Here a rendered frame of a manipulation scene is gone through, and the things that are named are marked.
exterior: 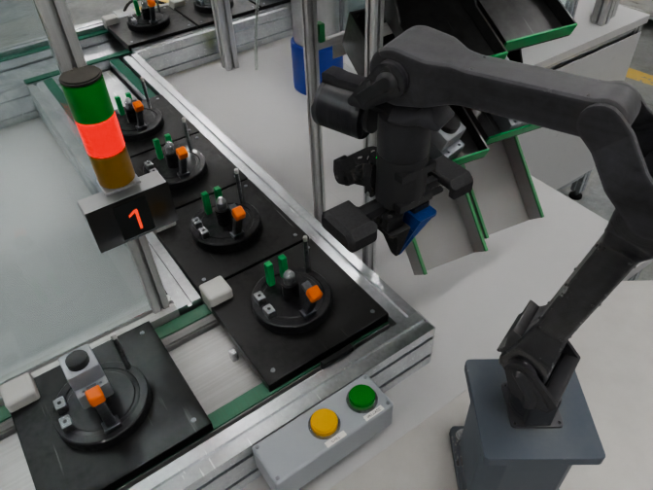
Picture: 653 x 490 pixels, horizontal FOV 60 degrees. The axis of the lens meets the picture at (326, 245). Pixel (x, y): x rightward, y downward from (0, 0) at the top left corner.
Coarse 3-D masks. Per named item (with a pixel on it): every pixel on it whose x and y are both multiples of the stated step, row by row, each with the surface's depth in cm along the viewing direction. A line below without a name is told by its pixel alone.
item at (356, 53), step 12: (360, 12) 91; (348, 24) 92; (360, 24) 94; (348, 36) 94; (360, 36) 90; (384, 36) 99; (348, 48) 95; (360, 48) 91; (360, 60) 93; (360, 72) 94; (456, 108) 94; (468, 120) 92; (468, 132) 93; (468, 144) 92; (480, 144) 91; (468, 156) 89; (480, 156) 91
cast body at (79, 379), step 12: (84, 348) 80; (60, 360) 78; (72, 360) 77; (84, 360) 77; (96, 360) 78; (72, 372) 77; (84, 372) 77; (96, 372) 78; (72, 384) 77; (84, 384) 78; (108, 384) 79; (84, 396) 78; (108, 396) 80
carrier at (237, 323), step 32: (288, 256) 108; (320, 256) 108; (224, 288) 100; (256, 288) 100; (288, 288) 95; (320, 288) 99; (352, 288) 102; (224, 320) 97; (256, 320) 97; (288, 320) 94; (320, 320) 95; (352, 320) 96; (384, 320) 97; (256, 352) 92; (288, 352) 92; (320, 352) 92
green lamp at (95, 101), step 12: (60, 84) 68; (96, 84) 68; (72, 96) 68; (84, 96) 68; (96, 96) 68; (108, 96) 70; (72, 108) 69; (84, 108) 69; (96, 108) 69; (108, 108) 71; (84, 120) 70; (96, 120) 70
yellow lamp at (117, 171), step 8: (120, 152) 75; (96, 160) 74; (104, 160) 74; (112, 160) 74; (120, 160) 75; (128, 160) 77; (96, 168) 75; (104, 168) 75; (112, 168) 75; (120, 168) 76; (128, 168) 77; (96, 176) 77; (104, 176) 76; (112, 176) 76; (120, 176) 76; (128, 176) 77; (104, 184) 77; (112, 184) 77; (120, 184) 77
